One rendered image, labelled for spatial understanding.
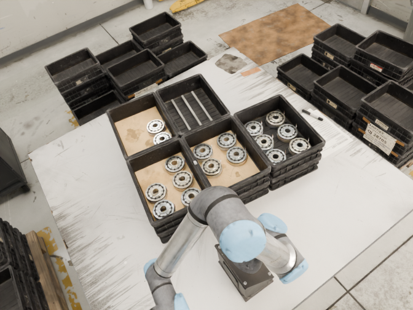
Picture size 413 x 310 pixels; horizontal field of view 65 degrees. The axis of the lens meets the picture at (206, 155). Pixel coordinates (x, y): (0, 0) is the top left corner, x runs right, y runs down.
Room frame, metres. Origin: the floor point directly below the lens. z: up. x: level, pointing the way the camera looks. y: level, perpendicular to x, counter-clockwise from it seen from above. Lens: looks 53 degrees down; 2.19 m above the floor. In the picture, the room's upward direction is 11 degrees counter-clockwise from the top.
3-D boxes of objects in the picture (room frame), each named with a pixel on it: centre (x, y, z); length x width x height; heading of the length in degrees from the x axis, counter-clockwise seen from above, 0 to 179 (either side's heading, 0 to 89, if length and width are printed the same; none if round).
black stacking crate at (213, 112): (1.34, 0.03, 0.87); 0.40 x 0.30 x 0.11; 17
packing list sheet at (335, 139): (1.15, -0.66, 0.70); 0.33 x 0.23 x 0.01; 25
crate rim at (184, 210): (0.87, 0.20, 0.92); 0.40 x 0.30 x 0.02; 17
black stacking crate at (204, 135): (0.96, -0.09, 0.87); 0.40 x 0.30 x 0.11; 17
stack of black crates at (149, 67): (2.22, 0.43, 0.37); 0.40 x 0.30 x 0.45; 115
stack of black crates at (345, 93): (1.67, -1.10, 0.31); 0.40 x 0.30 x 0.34; 25
